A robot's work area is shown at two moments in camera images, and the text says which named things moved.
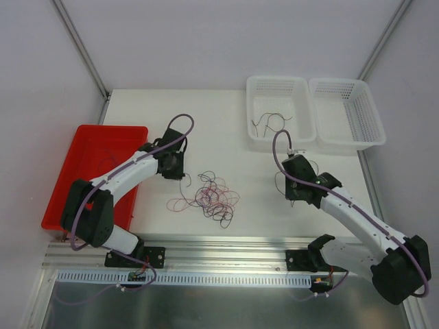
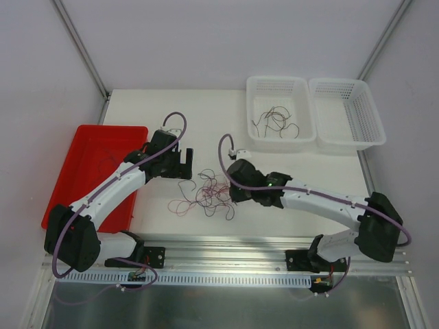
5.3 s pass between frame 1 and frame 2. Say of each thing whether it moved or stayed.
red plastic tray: stayed
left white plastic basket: stayed
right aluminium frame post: stayed
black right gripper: moved
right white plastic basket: stayed
